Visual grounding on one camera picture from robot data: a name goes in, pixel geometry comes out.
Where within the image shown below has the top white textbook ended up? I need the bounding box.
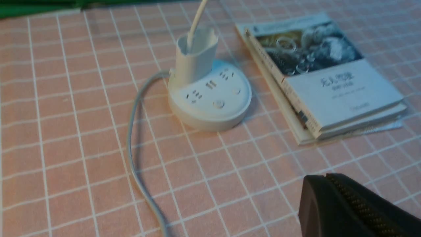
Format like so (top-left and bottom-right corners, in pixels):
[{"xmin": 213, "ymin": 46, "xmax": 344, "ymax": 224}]
[{"xmin": 244, "ymin": 13, "xmax": 406, "ymax": 139}]

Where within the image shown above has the pink checked tablecloth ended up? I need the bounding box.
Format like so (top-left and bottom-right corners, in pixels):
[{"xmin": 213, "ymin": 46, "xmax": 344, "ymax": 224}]
[{"xmin": 1, "ymin": 0, "xmax": 420, "ymax": 237}]

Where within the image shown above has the green backdrop cloth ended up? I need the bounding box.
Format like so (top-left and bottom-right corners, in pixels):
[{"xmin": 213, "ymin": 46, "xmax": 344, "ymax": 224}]
[{"xmin": 0, "ymin": 0, "xmax": 185, "ymax": 19}]

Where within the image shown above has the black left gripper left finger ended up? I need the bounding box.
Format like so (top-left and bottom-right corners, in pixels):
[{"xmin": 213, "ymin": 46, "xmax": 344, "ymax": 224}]
[{"xmin": 299, "ymin": 175, "xmax": 375, "ymax": 237}]

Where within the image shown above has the grey lamp power cable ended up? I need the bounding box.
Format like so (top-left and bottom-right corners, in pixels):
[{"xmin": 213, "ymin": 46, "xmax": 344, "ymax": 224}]
[{"xmin": 127, "ymin": 69, "xmax": 171, "ymax": 237}]

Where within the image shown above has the bottom thin booklet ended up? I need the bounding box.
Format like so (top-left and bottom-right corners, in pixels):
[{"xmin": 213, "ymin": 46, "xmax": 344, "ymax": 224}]
[{"xmin": 292, "ymin": 119, "xmax": 403, "ymax": 145}]

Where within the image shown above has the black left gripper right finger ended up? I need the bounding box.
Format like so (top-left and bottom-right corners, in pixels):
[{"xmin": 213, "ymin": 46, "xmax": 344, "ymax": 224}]
[{"xmin": 325, "ymin": 173, "xmax": 421, "ymax": 237}]

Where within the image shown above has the white desk lamp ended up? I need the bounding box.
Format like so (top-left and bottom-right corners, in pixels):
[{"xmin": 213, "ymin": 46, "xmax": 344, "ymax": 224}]
[{"xmin": 167, "ymin": 0, "xmax": 252, "ymax": 131}]

